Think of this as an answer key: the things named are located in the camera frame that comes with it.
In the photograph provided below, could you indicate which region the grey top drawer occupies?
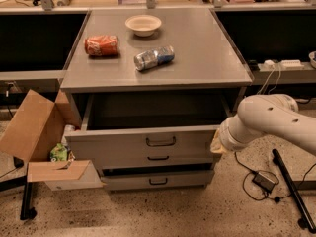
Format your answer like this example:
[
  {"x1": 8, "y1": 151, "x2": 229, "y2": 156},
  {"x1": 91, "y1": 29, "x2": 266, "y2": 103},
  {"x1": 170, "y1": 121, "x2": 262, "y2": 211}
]
[{"x1": 66, "y1": 90, "x2": 229, "y2": 160}]

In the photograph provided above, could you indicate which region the grey drawer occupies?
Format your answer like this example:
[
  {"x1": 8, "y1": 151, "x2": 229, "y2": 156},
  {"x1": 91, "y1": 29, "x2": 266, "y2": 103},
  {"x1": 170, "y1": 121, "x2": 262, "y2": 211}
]
[
  {"x1": 95, "y1": 153, "x2": 221, "y2": 170},
  {"x1": 66, "y1": 90, "x2": 229, "y2": 160},
  {"x1": 101, "y1": 163, "x2": 214, "y2": 191}
]

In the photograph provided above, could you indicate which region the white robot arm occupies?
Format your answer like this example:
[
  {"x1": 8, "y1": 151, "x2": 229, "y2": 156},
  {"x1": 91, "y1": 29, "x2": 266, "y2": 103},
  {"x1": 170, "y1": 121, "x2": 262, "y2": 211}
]
[{"x1": 210, "y1": 94, "x2": 316, "y2": 155}]

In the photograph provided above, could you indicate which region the grey drawer cabinet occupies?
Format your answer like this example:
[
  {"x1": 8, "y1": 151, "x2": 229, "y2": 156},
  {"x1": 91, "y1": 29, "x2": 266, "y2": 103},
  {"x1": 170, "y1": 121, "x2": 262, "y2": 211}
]
[{"x1": 61, "y1": 8, "x2": 252, "y2": 189}]

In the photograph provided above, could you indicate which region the grey bottom drawer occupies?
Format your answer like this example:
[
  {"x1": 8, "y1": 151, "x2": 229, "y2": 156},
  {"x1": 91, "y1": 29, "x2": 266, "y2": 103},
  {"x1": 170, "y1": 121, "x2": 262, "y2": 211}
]
[{"x1": 101, "y1": 163, "x2": 214, "y2": 191}]

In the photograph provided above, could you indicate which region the grey middle drawer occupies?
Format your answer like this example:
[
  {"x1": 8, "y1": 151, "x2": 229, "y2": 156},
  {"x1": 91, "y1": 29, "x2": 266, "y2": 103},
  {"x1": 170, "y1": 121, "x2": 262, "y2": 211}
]
[{"x1": 95, "y1": 153, "x2": 221, "y2": 170}]

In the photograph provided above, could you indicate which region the black power adapter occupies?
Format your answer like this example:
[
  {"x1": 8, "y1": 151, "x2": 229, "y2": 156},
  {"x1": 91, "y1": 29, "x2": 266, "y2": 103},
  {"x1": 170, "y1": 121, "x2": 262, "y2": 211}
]
[{"x1": 252, "y1": 173, "x2": 276, "y2": 194}]

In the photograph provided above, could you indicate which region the silver blue soda can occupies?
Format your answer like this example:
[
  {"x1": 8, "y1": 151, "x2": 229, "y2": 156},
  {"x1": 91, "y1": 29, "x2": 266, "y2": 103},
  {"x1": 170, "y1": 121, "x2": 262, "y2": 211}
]
[{"x1": 134, "y1": 45, "x2": 175, "y2": 71}]

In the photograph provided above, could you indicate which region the white power strip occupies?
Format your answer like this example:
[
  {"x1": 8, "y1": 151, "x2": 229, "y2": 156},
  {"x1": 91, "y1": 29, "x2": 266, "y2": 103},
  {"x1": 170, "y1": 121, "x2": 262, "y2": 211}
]
[{"x1": 263, "y1": 60, "x2": 304, "y2": 71}]

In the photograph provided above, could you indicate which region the black floor stand bar right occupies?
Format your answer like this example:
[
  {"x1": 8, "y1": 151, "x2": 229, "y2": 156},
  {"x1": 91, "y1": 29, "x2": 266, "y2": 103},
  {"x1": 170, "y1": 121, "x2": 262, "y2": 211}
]
[{"x1": 272, "y1": 149, "x2": 316, "y2": 234}]

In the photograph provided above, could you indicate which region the white paper bowl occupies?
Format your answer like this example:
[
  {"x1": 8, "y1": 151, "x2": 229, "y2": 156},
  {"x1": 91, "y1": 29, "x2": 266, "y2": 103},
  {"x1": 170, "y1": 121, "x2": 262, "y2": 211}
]
[{"x1": 125, "y1": 15, "x2": 162, "y2": 37}]

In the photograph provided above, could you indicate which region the silver can in box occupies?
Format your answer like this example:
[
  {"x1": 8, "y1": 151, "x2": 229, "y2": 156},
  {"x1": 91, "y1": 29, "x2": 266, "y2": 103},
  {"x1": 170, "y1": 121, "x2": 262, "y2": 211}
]
[{"x1": 64, "y1": 124, "x2": 75, "y2": 132}]

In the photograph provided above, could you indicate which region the crushed orange soda can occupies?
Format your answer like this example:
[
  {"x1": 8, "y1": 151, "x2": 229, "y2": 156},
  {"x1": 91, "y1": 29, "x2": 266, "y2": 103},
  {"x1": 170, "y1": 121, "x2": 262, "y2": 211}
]
[{"x1": 84, "y1": 35, "x2": 119, "y2": 56}]

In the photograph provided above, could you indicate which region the green snack bag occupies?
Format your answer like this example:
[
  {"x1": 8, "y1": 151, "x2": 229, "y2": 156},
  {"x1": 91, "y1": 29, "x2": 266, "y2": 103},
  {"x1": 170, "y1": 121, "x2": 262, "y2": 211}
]
[{"x1": 49, "y1": 143, "x2": 68, "y2": 162}]

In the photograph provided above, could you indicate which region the brown cardboard box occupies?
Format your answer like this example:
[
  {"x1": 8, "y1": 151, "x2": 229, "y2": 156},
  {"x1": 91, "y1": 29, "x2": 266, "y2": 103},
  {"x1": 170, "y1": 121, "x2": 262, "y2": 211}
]
[{"x1": 0, "y1": 90, "x2": 104, "y2": 191}]

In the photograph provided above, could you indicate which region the black floor stand leg left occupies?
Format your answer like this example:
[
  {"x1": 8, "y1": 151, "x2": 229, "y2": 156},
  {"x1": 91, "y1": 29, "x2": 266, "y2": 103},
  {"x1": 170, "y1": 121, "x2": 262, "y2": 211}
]
[{"x1": 20, "y1": 182, "x2": 37, "y2": 220}]

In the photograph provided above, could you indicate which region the black top drawer handle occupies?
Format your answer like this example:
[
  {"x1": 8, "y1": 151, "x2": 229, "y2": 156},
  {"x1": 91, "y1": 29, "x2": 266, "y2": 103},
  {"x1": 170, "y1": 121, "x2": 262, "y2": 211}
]
[{"x1": 145, "y1": 136, "x2": 177, "y2": 147}]

